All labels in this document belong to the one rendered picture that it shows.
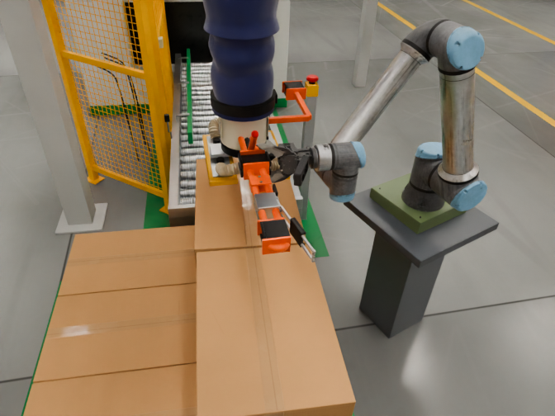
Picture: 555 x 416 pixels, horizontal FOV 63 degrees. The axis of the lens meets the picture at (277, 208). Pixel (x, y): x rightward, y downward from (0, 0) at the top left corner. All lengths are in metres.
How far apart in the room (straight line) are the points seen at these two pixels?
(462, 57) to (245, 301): 1.00
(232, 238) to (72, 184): 1.72
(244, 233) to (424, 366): 1.30
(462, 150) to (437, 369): 1.23
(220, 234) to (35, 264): 1.75
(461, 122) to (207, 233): 0.97
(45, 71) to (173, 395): 1.86
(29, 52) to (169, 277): 1.44
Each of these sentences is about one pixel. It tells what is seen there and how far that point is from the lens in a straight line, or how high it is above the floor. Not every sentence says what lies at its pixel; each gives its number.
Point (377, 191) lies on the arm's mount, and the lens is 2.17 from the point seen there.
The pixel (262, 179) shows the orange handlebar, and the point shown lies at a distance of 1.37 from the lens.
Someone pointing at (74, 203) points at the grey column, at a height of 0.19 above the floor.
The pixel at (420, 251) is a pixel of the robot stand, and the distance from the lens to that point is 1.98.
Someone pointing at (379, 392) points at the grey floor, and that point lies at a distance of 2.41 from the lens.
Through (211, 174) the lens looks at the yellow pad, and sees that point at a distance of 1.62.
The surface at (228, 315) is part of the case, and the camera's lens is 1.39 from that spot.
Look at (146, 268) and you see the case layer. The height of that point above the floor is 0.54.
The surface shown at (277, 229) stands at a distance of 1.17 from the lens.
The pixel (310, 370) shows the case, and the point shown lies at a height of 0.94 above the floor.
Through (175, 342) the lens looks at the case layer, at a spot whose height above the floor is 0.54.
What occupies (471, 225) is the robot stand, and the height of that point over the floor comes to 0.75.
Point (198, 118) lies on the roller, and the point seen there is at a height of 0.54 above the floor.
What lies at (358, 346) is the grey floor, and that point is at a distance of 2.53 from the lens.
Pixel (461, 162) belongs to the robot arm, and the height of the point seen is 1.16.
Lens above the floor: 2.03
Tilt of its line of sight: 38 degrees down
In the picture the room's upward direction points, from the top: 2 degrees clockwise
